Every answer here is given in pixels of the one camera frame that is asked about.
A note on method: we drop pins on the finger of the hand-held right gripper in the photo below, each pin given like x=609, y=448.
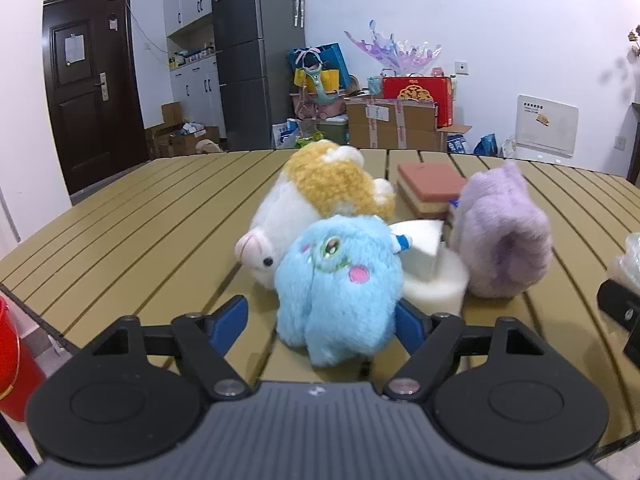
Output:
x=620, y=310

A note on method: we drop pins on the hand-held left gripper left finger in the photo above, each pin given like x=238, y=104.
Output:
x=227, y=325

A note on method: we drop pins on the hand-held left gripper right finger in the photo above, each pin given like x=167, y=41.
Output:
x=410, y=327

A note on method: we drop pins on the clear plastic bag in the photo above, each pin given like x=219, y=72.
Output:
x=627, y=260

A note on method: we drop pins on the blue plush toy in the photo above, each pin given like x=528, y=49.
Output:
x=340, y=300

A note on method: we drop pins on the purple plush toy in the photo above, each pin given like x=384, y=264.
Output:
x=500, y=230

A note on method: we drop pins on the pink layered sponge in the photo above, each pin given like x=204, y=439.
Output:
x=430, y=180

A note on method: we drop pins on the white and yellow plush toy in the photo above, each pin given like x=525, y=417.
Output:
x=320, y=180

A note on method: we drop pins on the white foam wedge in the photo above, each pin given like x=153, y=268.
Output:
x=425, y=245

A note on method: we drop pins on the tan folding table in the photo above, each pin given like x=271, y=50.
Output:
x=150, y=220

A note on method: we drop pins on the open cardboard box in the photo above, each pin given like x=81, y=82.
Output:
x=175, y=140

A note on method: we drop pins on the taped cardboard box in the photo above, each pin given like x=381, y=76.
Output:
x=385, y=130

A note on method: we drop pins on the blue and white pack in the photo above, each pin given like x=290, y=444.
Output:
x=285, y=134

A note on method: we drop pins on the red plastic bucket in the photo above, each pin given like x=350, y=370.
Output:
x=17, y=360

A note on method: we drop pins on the white base cabinet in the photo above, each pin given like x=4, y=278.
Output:
x=197, y=95

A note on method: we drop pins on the red gift box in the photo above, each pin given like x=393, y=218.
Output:
x=417, y=92

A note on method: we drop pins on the dark brown door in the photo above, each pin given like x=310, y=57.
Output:
x=90, y=110

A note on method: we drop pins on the yellow gift bag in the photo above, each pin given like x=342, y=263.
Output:
x=330, y=80

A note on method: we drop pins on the grey refrigerator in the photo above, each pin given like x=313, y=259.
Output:
x=255, y=60

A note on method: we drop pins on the dried flowers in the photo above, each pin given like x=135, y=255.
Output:
x=635, y=42

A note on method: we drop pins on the iridescent bouquet wrap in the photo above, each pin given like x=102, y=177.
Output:
x=395, y=50

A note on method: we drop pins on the blue gift bag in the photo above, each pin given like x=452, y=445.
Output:
x=332, y=60

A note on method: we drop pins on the white wall socket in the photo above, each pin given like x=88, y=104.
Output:
x=620, y=143
x=462, y=68

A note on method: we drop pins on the white wall panel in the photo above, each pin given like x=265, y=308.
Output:
x=547, y=130

